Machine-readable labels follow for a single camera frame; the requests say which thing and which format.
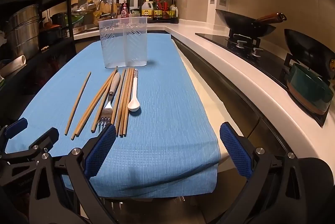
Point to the yellow cooking oil jug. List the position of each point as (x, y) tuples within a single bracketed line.
[(147, 9)]

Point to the orange-rimmed pot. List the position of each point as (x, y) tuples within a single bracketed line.
[(52, 28)]

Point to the green plastic basin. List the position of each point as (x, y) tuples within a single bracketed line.
[(77, 20)]

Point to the red sauce bottle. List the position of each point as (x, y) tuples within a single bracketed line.
[(165, 9)]

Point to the white paper roll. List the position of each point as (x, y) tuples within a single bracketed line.
[(15, 64)]

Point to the metal mixing bowl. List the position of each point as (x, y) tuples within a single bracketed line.
[(79, 12)]

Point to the clear plastic utensil holder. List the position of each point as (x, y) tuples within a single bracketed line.
[(115, 51)]

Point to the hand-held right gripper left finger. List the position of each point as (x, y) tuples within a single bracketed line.
[(100, 150)]

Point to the small black pot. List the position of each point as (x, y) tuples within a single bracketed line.
[(59, 20)]

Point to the dark base cabinet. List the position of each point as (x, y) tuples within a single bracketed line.
[(235, 98)]

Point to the round wooden cutting board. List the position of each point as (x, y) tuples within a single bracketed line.
[(107, 8)]

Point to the pink dish soap bottle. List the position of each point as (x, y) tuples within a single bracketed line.
[(124, 11)]

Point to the chrome faucet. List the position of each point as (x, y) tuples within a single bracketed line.
[(99, 4)]

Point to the glass oil dispenser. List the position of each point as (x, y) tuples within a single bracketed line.
[(173, 12)]

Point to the dark soy sauce bottle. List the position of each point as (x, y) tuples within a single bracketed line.
[(157, 9)]

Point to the black glass gas cooktop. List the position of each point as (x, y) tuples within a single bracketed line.
[(272, 67)]

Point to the stainless steel stockpot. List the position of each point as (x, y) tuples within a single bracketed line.
[(23, 30)]

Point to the green ceramic pot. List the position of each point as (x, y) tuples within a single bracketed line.
[(306, 88)]

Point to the black burner grate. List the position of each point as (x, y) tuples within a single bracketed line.
[(289, 63), (251, 41)]

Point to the blue tablecloth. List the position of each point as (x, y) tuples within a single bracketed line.
[(162, 109)]

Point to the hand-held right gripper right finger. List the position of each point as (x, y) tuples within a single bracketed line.
[(235, 153)]

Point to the metal cooktop knob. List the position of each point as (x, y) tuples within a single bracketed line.
[(257, 52), (240, 43)]

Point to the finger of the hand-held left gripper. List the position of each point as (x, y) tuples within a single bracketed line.
[(48, 136), (17, 126)]

